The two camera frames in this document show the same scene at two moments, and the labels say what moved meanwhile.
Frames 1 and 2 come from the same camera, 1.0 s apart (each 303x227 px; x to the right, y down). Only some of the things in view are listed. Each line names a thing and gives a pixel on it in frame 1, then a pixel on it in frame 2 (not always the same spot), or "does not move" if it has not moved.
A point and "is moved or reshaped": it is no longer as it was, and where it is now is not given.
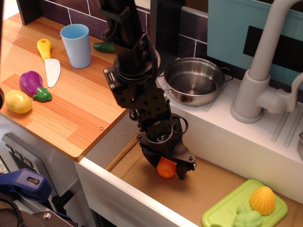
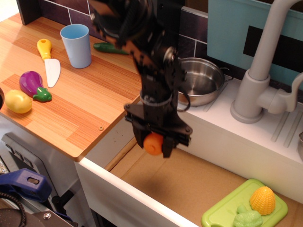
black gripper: x=174 y=149 → x=159 y=115
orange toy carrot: x=166 y=168 is moved or reshaped
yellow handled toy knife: x=53 y=66 does not move
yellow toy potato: x=18 y=101 does not move
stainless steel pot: x=195 y=81 does not move
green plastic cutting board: x=224 y=213 does not move
